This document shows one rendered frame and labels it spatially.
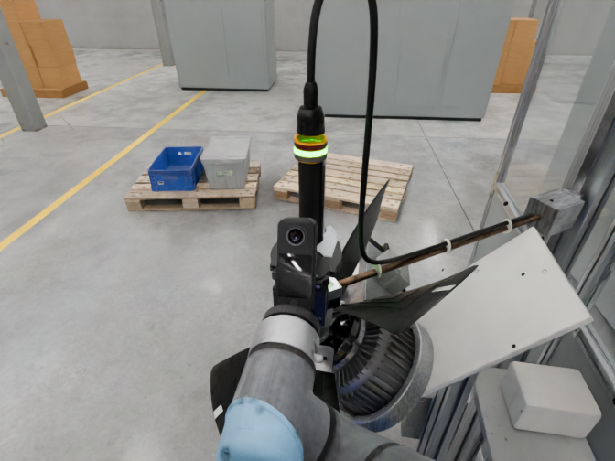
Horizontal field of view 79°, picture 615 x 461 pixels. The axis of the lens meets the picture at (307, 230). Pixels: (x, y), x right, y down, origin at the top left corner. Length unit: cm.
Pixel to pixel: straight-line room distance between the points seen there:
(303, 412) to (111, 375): 210
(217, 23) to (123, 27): 688
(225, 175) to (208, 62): 463
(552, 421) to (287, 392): 87
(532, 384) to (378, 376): 45
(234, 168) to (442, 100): 374
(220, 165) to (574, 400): 305
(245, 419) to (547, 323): 55
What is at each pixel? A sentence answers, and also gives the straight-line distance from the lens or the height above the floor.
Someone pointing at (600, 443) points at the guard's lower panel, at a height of 85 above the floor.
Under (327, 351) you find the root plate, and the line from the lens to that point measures 77.
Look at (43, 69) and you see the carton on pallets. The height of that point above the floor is 48.
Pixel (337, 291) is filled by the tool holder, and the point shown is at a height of 135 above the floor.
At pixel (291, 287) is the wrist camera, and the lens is 45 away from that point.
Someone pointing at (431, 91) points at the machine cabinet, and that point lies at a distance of 619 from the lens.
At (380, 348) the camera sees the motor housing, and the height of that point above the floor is 118.
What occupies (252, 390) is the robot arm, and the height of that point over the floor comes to 148.
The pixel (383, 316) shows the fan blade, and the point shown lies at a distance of 56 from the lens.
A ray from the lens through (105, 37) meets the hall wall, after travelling 1468.
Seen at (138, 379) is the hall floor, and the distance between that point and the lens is 236.
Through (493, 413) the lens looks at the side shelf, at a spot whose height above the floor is 86.
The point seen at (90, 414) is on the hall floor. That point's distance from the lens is 233.
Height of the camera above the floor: 179
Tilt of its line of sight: 34 degrees down
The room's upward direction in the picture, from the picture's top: straight up
